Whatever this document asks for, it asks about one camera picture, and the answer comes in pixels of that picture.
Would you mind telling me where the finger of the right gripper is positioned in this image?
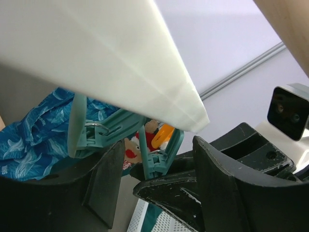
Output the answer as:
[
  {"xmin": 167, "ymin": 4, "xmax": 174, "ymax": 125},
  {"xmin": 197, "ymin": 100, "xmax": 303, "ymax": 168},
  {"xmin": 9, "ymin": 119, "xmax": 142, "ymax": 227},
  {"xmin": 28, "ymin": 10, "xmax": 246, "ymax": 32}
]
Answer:
[{"xmin": 130, "ymin": 154, "xmax": 205, "ymax": 232}]

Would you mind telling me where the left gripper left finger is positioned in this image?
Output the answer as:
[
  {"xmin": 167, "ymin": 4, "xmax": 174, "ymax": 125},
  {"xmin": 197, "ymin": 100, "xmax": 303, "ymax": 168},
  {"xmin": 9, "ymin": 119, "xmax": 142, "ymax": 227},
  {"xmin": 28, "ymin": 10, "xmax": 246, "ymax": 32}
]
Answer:
[{"xmin": 0, "ymin": 141, "xmax": 125, "ymax": 232}]

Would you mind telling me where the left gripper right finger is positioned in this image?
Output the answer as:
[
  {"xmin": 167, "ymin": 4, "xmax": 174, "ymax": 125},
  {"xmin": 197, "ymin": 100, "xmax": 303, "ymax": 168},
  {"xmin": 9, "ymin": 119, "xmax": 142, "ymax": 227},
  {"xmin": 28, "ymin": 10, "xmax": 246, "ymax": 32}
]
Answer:
[{"xmin": 193, "ymin": 136, "xmax": 309, "ymax": 232}]

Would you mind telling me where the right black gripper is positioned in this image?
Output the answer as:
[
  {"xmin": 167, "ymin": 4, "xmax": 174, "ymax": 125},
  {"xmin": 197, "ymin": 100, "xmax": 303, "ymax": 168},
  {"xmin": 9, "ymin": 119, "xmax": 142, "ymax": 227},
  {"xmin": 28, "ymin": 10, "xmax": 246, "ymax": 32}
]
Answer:
[{"xmin": 209, "ymin": 123, "xmax": 302, "ymax": 181}]

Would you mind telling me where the dark teal sock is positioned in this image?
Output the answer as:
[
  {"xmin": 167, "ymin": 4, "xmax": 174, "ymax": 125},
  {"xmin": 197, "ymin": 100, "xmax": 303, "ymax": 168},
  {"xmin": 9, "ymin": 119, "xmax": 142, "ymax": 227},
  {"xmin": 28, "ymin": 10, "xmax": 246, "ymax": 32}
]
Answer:
[
  {"xmin": 122, "ymin": 119, "xmax": 169, "ymax": 177},
  {"xmin": 141, "ymin": 203, "xmax": 163, "ymax": 232}
]

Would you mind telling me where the blue patterned cloth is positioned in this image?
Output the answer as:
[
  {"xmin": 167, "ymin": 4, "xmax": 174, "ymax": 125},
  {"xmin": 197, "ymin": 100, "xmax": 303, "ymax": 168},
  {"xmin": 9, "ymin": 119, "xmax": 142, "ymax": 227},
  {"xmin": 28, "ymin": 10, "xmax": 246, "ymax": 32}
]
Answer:
[{"xmin": 0, "ymin": 87, "xmax": 116, "ymax": 182}]

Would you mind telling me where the white round clip hanger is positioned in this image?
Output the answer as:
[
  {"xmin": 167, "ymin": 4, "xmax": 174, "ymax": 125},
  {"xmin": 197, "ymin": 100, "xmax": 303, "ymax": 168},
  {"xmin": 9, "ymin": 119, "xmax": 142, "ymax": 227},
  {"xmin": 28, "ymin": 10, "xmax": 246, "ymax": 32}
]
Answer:
[{"xmin": 0, "ymin": 0, "xmax": 210, "ymax": 181}]

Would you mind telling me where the white perforated plastic basket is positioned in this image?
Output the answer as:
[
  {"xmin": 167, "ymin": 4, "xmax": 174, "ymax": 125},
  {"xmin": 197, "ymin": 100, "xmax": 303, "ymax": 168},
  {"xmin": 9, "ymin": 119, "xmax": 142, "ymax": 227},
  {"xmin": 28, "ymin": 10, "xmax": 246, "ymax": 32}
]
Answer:
[{"xmin": 127, "ymin": 199, "xmax": 190, "ymax": 232}]

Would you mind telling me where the wooden rod stand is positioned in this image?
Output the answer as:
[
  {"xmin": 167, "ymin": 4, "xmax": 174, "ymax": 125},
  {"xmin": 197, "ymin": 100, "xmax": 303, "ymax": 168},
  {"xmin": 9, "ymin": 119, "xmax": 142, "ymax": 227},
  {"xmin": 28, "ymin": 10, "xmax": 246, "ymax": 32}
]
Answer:
[{"xmin": 254, "ymin": 0, "xmax": 309, "ymax": 75}]

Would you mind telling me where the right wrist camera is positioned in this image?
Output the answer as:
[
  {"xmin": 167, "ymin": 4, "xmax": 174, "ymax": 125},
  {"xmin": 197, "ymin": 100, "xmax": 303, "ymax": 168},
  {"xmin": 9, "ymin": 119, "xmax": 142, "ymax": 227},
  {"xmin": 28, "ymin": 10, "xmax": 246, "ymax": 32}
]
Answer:
[{"xmin": 255, "ymin": 83, "xmax": 309, "ymax": 174}]

